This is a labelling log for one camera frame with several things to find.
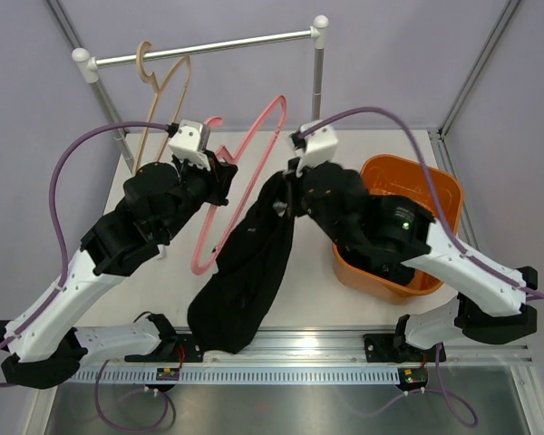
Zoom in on pink plastic hanger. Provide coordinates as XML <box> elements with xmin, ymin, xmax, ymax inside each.
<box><xmin>190</xmin><ymin>93</ymin><xmax>288</xmax><ymax>276</ymax></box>

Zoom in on white clothes rack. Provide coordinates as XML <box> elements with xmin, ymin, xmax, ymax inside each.
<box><xmin>71</xmin><ymin>15</ymin><xmax>329</xmax><ymax>169</ymax></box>

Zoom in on dark teal shorts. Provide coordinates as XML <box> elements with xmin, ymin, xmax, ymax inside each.
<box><xmin>338</xmin><ymin>248</ymin><xmax>415</xmax><ymax>285</ymax></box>

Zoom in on beige wooden hanger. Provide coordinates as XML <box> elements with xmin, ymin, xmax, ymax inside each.
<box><xmin>133</xmin><ymin>40</ymin><xmax>193</xmax><ymax>175</ymax></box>

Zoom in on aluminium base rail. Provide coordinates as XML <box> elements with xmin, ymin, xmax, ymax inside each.
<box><xmin>63</xmin><ymin>327</ymin><xmax>527</xmax><ymax>367</ymax></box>

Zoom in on black shorts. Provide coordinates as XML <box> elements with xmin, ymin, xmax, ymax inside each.
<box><xmin>187</xmin><ymin>172</ymin><xmax>295</xmax><ymax>353</ymax></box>

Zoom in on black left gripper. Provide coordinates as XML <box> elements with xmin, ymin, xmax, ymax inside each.
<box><xmin>158</xmin><ymin>150</ymin><xmax>238</xmax><ymax>243</ymax></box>

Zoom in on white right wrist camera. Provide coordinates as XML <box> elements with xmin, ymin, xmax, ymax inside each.
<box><xmin>289</xmin><ymin>120</ymin><xmax>338</xmax><ymax>177</ymax></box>

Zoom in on white slotted cable duct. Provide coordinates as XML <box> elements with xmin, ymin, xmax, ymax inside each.
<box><xmin>71</xmin><ymin>365</ymin><xmax>402</xmax><ymax>385</ymax></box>

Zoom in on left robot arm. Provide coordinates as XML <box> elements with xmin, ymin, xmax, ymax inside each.
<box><xmin>0</xmin><ymin>150</ymin><xmax>238</xmax><ymax>390</ymax></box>

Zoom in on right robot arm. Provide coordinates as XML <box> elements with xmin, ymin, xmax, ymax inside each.
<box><xmin>287</xmin><ymin>158</ymin><xmax>538</xmax><ymax>363</ymax></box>

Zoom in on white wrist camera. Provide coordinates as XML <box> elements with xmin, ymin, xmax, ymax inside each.
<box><xmin>168</xmin><ymin>120</ymin><xmax>210</xmax><ymax>171</ymax></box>
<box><xmin>289</xmin><ymin>120</ymin><xmax>338</xmax><ymax>177</ymax></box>

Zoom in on orange plastic basket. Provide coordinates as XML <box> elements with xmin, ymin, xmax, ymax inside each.
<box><xmin>333</xmin><ymin>154</ymin><xmax>442</xmax><ymax>305</ymax></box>

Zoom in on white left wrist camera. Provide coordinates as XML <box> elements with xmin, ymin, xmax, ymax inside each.
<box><xmin>168</xmin><ymin>120</ymin><xmax>210</xmax><ymax>171</ymax></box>

